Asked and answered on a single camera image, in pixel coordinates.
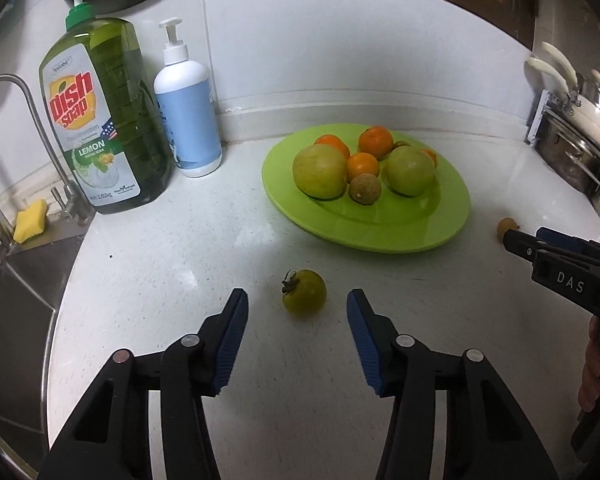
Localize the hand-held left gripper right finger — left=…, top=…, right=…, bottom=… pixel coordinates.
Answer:
left=346, top=288, right=560, bottom=480

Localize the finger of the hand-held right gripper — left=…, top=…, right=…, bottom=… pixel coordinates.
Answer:
left=535, top=227, right=600, bottom=262
left=502, top=229, right=549, bottom=262

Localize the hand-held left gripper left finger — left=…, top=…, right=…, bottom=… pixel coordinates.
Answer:
left=39, top=287, right=249, bottom=480

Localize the green tomato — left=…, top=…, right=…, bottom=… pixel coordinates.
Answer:
left=280, top=269, right=327, bottom=317

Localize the green plate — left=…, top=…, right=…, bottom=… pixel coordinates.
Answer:
left=261, top=124, right=472, bottom=254

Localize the yellowish green apple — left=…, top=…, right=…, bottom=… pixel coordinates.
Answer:
left=293, top=143, right=349, bottom=199

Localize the person's right hand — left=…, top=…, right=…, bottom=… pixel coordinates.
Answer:
left=578, top=317, right=600, bottom=413

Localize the thin gooseneck faucet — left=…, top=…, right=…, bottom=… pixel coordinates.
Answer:
left=0, top=74, right=97, bottom=226

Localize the steel sink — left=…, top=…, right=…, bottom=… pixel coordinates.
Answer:
left=0, top=232, right=88, bottom=461

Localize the yellow sponge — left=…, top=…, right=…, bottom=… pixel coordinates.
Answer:
left=13, top=198, right=49, bottom=244

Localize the white blue pump bottle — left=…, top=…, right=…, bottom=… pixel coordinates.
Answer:
left=153, top=17, right=223, bottom=178

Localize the dark wooden cabinet door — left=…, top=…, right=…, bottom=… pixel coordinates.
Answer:
left=447, top=0, right=538, bottom=52

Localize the green dish soap bottle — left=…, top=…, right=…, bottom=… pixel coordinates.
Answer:
left=39, top=0, right=173, bottom=216

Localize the white pan cream handle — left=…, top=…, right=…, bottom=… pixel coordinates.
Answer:
left=541, top=41, right=579, bottom=84
left=526, top=56, right=600, bottom=147

